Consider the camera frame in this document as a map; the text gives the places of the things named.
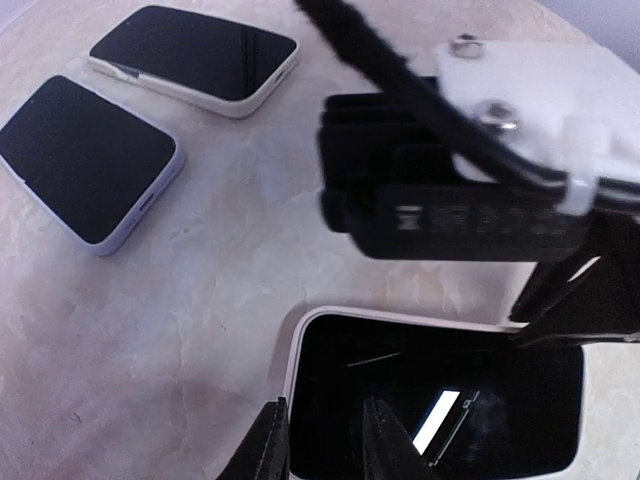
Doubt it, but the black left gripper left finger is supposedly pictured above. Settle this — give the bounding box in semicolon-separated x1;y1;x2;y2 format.
217;397;290;480

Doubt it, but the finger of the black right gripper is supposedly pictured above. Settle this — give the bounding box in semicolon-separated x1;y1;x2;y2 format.
510;214;639;348

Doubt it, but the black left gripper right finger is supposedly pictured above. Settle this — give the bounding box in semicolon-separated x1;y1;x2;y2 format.
362;398;439;480

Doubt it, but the silver-edged black smartphone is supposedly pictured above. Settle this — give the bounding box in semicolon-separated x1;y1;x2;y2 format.
284;306;584;479

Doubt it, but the lavender phone case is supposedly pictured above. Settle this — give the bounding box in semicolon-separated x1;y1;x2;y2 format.
1;75;186;256

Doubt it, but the white phone case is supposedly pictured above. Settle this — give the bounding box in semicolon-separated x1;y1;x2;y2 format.
88;5;300;119

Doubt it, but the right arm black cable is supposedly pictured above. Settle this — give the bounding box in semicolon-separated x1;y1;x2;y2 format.
292;0;640;196

